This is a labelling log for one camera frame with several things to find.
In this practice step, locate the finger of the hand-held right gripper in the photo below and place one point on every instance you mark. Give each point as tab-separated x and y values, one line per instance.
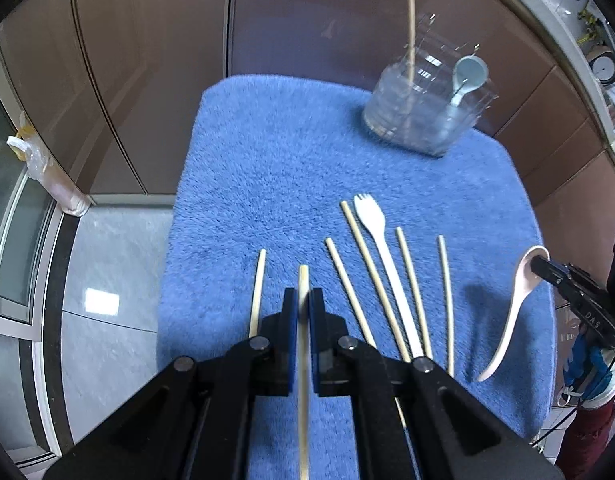
550	271

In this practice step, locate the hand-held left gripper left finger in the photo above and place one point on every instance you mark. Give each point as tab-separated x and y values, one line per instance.
290	325

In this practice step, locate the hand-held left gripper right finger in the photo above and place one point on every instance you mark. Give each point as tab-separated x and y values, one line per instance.
318	330

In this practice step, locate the wooden chopstick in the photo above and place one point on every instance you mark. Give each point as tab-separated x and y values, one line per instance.
348	285
445	305
370	270
412	285
258	290
412	35
303	280

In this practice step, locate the pink plastic spoon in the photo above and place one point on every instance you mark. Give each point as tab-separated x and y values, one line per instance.
512	315

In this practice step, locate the white plastic fork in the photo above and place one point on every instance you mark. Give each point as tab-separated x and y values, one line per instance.
375	225

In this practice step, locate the clear plastic utensil holder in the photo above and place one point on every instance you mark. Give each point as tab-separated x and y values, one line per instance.
402	115

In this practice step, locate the person's right forearm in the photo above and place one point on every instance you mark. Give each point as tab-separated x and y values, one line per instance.
590	365

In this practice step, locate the person's dark red pants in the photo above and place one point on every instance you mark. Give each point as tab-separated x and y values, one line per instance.
587	435

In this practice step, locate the blue fluffy mat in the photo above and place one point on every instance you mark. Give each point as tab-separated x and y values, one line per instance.
267	185

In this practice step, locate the round clock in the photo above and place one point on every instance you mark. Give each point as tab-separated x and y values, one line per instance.
603	66

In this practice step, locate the pale blue plastic spoon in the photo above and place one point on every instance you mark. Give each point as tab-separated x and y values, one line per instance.
470	72

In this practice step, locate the small potted plant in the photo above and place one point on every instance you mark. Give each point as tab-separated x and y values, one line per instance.
592	25

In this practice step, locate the clear plastic bag bundle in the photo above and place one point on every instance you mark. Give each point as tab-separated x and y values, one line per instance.
47	170

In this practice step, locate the glass sliding door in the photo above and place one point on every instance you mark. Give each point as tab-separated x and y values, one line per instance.
12	240

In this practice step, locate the brown cabinet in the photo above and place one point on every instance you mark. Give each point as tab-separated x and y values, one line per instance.
152	60

